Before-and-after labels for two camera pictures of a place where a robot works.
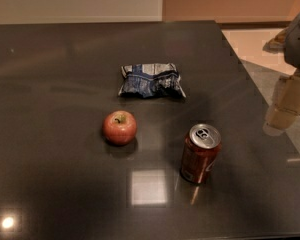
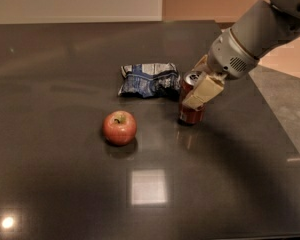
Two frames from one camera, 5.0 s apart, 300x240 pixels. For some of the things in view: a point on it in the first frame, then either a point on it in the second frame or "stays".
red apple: (119, 127) stays
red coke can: (201, 147) → (189, 114)
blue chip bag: (151, 80) stays
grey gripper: (299, 42) → (227, 54)
